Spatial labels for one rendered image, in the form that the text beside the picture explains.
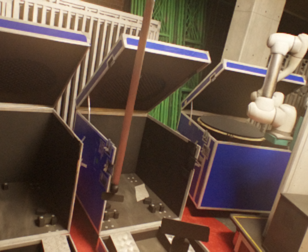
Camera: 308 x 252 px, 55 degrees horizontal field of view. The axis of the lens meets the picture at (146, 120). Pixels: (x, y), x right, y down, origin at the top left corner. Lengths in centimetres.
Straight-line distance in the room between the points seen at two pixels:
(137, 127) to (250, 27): 213
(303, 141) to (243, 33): 220
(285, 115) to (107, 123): 180
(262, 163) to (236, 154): 35
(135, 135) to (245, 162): 128
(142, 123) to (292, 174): 170
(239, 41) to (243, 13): 38
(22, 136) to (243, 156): 226
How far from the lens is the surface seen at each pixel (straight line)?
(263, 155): 346
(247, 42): 452
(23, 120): 304
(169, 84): 303
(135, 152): 365
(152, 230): 295
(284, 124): 271
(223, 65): 326
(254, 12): 453
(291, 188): 288
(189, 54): 264
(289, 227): 264
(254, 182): 357
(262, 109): 266
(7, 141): 310
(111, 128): 337
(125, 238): 272
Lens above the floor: 179
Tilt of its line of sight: 15 degrees down
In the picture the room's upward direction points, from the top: 12 degrees clockwise
